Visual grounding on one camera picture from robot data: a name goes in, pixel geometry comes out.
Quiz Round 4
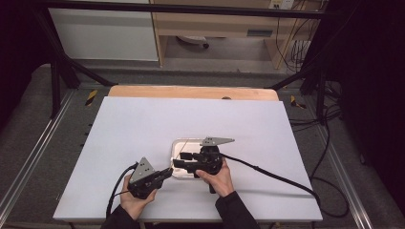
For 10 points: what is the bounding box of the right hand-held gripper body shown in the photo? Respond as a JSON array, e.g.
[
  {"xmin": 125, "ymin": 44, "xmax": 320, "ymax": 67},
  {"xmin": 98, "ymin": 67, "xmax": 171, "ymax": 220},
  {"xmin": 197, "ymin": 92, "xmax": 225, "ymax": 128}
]
[{"xmin": 191, "ymin": 136, "xmax": 236, "ymax": 177}]

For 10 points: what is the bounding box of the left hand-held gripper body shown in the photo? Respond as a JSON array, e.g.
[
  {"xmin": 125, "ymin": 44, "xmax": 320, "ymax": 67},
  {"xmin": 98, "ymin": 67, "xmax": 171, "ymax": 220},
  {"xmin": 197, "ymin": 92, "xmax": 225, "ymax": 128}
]
[{"xmin": 127, "ymin": 156, "xmax": 164, "ymax": 200}]

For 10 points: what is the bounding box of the person's left hand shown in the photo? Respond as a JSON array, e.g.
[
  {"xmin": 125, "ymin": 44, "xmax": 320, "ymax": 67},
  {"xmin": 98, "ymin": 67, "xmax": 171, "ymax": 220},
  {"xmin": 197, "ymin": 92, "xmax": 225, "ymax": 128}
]
[{"xmin": 119, "ymin": 174, "xmax": 159, "ymax": 221}]

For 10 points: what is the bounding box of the person's right hand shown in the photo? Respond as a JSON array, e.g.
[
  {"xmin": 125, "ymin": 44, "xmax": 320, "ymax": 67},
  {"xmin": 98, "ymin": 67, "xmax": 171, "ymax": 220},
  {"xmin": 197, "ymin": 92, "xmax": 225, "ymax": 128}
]
[{"xmin": 195, "ymin": 157, "xmax": 236, "ymax": 198}]

